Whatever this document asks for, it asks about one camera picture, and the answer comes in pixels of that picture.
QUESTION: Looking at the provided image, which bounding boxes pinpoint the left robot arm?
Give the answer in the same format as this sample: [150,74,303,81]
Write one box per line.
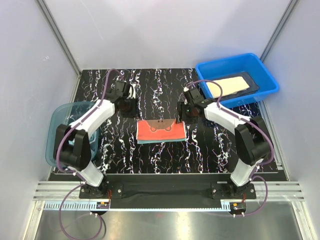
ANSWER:
[53,81,139,198]

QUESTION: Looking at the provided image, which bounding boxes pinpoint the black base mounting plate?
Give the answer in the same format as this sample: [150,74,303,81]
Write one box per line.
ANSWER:
[79,173,257,211]

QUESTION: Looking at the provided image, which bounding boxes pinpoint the clear teal plastic bin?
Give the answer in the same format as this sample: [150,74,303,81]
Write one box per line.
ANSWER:
[45,101,99,170]

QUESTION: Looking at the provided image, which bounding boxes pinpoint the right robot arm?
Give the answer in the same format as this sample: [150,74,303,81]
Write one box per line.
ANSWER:
[176,87,275,199]

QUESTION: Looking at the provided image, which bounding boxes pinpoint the light blue patterned towel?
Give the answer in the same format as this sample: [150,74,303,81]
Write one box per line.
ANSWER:
[67,133,98,151]

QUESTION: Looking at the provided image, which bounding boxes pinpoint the brown towel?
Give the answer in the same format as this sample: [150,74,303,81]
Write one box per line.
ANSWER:
[136,119,187,144]

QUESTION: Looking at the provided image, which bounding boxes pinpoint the yellow towel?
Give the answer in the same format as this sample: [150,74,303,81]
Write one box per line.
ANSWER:
[206,76,250,98]

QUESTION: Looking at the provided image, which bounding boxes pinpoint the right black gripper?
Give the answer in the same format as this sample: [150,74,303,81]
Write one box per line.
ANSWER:
[175,102,198,125]

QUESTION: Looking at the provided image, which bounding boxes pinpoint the aluminium rail with cable duct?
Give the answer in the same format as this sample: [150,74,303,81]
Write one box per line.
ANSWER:
[33,181,304,212]

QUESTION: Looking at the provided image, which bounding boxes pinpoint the dark grey-blue towel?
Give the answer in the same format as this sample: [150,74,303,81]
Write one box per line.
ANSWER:
[215,72,260,101]

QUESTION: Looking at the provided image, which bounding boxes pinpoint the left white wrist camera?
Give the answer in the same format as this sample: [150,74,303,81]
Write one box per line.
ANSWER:
[127,83,137,99]

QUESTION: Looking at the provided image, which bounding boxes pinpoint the blue plastic bin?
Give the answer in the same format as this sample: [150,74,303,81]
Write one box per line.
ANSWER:
[195,53,279,109]

